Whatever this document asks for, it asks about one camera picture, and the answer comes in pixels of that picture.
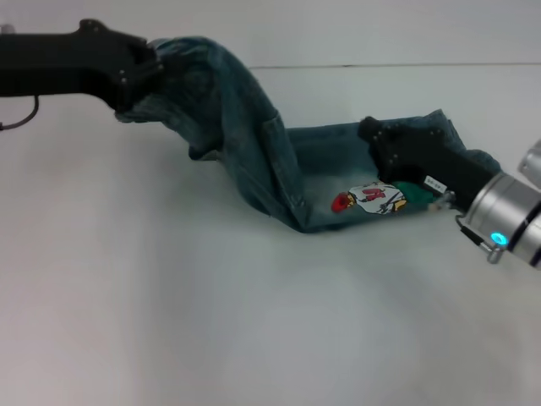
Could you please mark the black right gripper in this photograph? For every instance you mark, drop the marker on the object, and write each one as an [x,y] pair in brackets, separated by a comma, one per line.
[414,156]

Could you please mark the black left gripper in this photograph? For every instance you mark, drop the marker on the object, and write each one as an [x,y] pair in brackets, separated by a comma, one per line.
[63,63]

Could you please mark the blue denim shorts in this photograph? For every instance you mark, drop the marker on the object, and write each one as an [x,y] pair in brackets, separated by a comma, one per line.
[253,139]

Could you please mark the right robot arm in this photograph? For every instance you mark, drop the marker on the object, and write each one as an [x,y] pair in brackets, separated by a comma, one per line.
[498,203]

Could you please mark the white label sticker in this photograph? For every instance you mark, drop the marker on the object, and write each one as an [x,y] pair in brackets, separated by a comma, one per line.
[434,182]

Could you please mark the silver connector plug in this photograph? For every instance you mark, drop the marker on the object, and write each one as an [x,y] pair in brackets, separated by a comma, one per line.
[443,202]

